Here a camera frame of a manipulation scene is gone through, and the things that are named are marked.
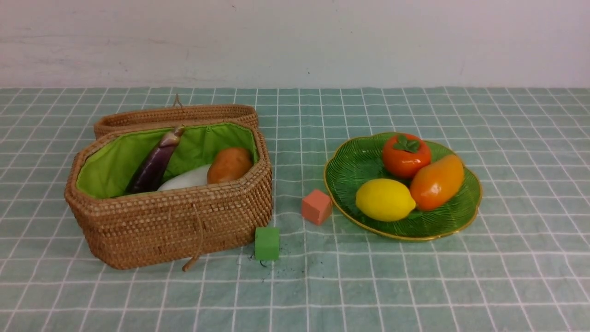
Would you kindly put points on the brown potato toy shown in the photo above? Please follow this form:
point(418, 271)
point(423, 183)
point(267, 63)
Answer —
point(229, 164)

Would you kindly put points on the yellow lemon toy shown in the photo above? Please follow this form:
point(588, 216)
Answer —
point(385, 200)

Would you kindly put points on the white radish toy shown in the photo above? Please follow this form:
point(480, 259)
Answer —
point(195, 177)

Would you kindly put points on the orange persimmon toy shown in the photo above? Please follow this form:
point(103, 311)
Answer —
point(403, 155)

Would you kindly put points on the orange mango toy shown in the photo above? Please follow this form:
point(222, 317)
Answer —
point(437, 183)

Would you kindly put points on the purple eggplant toy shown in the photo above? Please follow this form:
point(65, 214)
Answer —
point(150, 173)

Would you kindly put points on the orange-pink foam cube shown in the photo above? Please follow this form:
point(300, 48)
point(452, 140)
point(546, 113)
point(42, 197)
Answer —
point(316, 207)

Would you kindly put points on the green glass leaf plate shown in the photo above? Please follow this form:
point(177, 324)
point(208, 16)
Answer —
point(359, 160)

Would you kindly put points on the green foam cube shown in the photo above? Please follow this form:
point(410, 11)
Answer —
point(267, 243)

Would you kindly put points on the woven wicker basket lid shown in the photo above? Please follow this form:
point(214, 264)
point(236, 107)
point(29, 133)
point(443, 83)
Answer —
point(177, 114)

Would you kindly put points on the woven wicker basket green lining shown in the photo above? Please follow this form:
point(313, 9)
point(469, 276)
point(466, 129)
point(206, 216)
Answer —
point(127, 231)

